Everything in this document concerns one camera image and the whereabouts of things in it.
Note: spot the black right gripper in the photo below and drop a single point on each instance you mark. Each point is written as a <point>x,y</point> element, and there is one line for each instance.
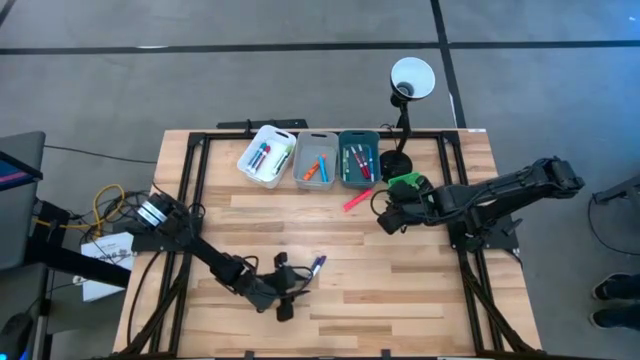
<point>415,202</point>

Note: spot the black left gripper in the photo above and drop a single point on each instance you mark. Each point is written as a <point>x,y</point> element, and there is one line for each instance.
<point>275,290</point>

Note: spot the green plastic mesh basket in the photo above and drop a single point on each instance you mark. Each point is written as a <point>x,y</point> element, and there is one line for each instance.
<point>407,177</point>

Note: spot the pink highlighter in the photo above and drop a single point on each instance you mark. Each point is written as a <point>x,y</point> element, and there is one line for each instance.
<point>357,200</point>

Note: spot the maroon thin marker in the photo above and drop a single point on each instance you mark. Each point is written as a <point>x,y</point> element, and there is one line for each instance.
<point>366,167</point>

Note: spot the blue thin marker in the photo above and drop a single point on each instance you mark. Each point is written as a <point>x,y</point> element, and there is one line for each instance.
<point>370,161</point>

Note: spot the red thin marker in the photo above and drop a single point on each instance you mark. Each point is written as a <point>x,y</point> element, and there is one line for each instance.
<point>358,159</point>

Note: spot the green thin marker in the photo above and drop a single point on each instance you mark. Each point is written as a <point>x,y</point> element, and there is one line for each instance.
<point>346,164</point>

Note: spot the light blue highlighter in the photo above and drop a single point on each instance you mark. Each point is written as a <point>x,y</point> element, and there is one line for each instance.
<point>323,169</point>

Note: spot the orange highlighter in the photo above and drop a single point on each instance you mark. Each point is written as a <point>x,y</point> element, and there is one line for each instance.
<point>311,171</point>

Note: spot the white plastic bin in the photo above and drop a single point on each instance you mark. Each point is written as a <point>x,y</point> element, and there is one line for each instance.
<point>269,167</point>

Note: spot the dark red fat marker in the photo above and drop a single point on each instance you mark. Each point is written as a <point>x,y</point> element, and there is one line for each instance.
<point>263,159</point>

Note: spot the teal fat marker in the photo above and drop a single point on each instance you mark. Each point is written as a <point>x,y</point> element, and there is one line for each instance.
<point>257,156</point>

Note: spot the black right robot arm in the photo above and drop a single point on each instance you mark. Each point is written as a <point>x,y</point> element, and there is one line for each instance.
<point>490,192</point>

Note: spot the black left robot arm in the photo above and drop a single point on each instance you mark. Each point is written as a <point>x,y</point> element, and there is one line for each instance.
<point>215,260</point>

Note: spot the black gooseneck desk lamp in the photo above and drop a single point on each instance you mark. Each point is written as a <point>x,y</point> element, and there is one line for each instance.
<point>395,162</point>

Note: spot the dark teal plastic bin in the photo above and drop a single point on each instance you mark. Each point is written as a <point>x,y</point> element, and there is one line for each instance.
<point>355,175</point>

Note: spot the grey plastic bin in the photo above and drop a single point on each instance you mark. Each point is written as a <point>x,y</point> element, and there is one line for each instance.
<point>310,150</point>

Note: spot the black power strip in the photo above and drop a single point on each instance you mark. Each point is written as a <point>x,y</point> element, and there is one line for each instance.
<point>270,124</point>

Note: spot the white paper sheet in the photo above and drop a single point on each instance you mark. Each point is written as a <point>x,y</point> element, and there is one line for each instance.
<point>107,245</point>

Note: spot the grey table leg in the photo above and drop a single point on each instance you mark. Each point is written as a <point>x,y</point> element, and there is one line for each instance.
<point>625,189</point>

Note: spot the person's shoe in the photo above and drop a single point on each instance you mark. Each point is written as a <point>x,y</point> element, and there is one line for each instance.
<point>620,317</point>
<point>620,287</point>

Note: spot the black stand leg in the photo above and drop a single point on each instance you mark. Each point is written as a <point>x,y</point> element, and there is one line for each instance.
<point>75,260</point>

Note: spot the black computer mouse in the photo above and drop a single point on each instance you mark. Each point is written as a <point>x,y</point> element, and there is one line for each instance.
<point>15,335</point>

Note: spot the dark monitor with coloured screen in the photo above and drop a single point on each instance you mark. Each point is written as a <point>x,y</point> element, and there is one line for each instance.
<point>12,172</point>

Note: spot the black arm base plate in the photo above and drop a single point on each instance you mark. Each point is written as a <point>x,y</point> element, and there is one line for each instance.
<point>160,245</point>
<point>502,240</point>

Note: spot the black aluminium table frame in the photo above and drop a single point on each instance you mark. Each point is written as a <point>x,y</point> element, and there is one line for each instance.
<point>195,140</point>

